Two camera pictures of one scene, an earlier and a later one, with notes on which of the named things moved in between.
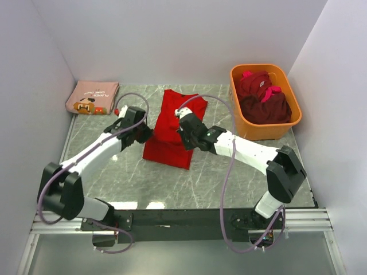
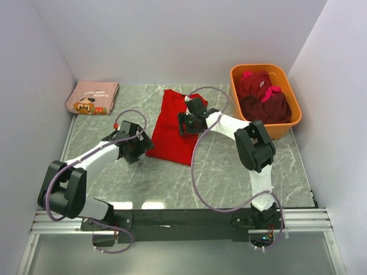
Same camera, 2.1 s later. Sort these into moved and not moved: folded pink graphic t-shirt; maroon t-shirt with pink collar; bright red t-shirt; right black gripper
Moved: right black gripper
Not moved: bright red t-shirt; maroon t-shirt with pink collar; folded pink graphic t-shirt
